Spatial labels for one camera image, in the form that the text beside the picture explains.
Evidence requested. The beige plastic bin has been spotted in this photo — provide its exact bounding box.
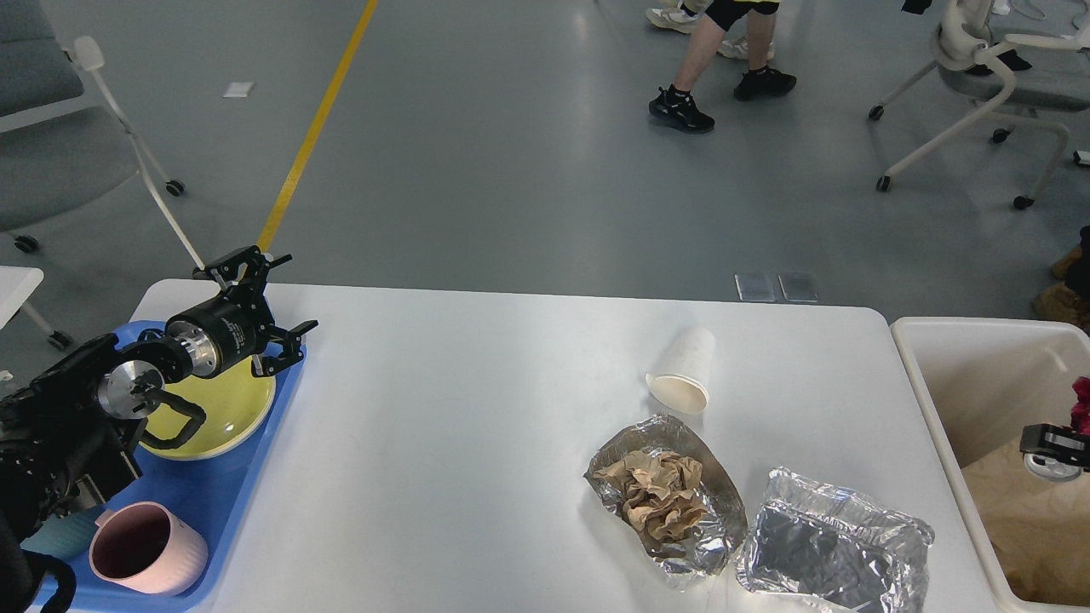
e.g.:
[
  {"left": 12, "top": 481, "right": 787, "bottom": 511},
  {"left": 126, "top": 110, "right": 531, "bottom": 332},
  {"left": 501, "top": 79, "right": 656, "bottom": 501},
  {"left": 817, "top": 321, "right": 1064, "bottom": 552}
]
[{"left": 891, "top": 318, "right": 1089, "bottom": 612}]

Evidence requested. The white paper cup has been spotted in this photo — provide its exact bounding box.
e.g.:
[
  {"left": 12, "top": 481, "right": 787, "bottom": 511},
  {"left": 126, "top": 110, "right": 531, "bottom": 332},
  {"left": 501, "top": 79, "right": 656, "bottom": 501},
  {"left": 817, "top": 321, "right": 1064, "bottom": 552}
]
[{"left": 645, "top": 326, "right": 716, "bottom": 414}]

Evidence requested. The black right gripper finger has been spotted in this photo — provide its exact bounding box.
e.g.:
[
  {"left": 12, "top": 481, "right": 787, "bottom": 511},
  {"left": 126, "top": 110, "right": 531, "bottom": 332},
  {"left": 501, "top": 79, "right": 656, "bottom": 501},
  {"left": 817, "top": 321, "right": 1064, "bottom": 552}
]
[{"left": 1020, "top": 423, "right": 1089, "bottom": 469}]

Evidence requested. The person in white shirt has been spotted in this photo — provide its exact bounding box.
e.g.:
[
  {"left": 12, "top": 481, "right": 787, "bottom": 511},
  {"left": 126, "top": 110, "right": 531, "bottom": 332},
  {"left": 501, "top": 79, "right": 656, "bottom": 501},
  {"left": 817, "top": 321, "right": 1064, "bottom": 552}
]
[{"left": 647, "top": 0, "right": 798, "bottom": 135}]

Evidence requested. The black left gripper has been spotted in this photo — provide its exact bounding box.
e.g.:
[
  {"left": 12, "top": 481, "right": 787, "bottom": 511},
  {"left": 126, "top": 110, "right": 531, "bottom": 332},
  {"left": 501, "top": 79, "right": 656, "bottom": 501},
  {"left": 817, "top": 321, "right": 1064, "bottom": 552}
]
[{"left": 166, "top": 247, "right": 319, "bottom": 378}]

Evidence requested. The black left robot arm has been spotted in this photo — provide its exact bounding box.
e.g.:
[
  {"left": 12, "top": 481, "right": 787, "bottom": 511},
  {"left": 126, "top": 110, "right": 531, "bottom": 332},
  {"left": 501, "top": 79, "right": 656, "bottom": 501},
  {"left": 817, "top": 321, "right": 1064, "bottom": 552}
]
[{"left": 3, "top": 245, "right": 317, "bottom": 612}]

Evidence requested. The teal yellow mug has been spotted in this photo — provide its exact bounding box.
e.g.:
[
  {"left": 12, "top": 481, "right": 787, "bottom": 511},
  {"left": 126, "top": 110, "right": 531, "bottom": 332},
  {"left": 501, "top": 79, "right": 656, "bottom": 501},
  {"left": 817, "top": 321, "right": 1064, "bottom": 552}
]
[{"left": 22, "top": 506, "right": 104, "bottom": 561}]

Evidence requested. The grey office chair left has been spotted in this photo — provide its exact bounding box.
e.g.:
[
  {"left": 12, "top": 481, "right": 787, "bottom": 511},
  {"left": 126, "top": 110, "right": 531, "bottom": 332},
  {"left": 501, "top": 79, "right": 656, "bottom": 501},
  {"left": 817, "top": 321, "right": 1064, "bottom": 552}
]
[{"left": 1, "top": 1, "right": 204, "bottom": 267}]

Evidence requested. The foil tray with paper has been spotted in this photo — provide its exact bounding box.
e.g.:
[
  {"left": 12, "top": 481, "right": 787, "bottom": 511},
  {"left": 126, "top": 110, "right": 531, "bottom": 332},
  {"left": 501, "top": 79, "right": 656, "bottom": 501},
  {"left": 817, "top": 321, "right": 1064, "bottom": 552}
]
[{"left": 584, "top": 414, "right": 749, "bottom": 590}]

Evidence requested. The pink ribbed mug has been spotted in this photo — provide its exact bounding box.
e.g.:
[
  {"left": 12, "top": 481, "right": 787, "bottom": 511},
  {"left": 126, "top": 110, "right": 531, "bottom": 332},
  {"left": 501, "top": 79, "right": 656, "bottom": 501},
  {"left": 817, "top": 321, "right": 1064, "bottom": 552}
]
[{"left": 89, "top": 501, "right": 208, "bottom": 597}]

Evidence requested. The crushed red soda can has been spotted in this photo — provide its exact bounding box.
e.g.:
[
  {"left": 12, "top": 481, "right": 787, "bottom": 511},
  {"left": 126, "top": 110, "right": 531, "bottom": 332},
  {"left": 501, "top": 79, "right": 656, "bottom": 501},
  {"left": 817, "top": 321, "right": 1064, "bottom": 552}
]
[{"left": 1019, "top": 377, "right": 1089, "bottom": 484}]

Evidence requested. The crumpled brown paper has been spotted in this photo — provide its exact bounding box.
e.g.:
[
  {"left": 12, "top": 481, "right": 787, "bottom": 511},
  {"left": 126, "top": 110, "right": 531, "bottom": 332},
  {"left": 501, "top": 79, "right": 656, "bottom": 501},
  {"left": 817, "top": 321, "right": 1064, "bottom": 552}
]
[{"left": 592, "top": 450, "right": 709, "bottom": 548}]

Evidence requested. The white office chair right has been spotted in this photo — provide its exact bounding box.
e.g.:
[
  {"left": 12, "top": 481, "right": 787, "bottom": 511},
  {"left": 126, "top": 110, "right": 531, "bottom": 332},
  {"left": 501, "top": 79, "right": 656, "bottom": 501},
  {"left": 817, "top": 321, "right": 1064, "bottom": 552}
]
[{"left": 868, "top": 1, "right": 1087, "bottom": 211}]

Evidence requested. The brown paper bag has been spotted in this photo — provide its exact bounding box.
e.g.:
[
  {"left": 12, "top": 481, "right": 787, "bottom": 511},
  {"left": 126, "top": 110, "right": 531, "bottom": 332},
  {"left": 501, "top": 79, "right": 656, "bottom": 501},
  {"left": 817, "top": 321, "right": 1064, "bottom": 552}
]
[{"left": 962, "top": 441, "right": 1089, "bottom": 608}]

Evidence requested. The crumpled aluminium foil sheet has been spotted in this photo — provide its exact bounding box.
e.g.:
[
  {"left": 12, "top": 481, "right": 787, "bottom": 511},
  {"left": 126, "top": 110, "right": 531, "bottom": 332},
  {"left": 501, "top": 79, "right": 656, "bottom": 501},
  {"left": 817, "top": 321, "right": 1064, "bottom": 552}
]
[{"left": 736, "top": 467, "right": 935, "bottom": 612}]

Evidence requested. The white side table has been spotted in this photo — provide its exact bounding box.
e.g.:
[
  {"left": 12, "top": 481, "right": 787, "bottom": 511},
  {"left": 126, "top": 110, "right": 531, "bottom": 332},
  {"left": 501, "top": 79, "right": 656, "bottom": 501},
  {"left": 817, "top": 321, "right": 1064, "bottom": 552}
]
[{"left": 1, "top": 266, "right": 73, "bottom": 352}]

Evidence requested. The yellow plastic plate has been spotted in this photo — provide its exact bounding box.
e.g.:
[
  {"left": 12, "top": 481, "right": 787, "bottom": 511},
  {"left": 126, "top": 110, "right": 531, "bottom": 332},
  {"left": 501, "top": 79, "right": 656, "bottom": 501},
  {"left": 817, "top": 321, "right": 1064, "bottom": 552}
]
[{"left": 140, "top": 359, "right": 277, "bottom": 461}]

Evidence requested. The person in khaki trousers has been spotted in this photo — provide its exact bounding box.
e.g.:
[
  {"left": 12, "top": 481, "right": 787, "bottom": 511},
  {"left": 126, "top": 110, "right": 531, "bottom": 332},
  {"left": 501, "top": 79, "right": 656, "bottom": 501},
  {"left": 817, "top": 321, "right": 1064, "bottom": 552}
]
[{"left": 644, "top": 1, "right": 750, "bottom": 60}]

